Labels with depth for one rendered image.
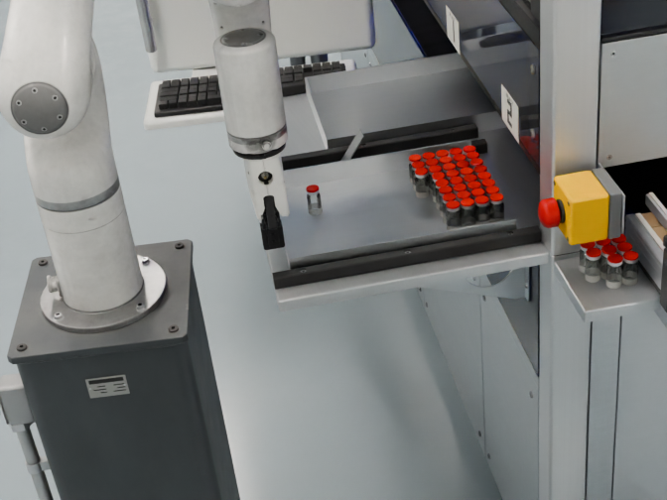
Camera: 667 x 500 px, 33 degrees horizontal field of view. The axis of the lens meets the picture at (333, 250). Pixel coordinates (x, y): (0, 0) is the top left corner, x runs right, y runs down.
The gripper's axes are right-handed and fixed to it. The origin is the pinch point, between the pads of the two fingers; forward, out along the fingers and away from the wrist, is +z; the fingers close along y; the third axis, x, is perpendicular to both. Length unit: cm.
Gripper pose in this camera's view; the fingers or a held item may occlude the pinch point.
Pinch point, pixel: (272, 234)
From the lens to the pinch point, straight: 169.7
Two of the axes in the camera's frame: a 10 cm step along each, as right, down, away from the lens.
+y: -1.7, -5.3, 8.3
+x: -9.8, 1.7, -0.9
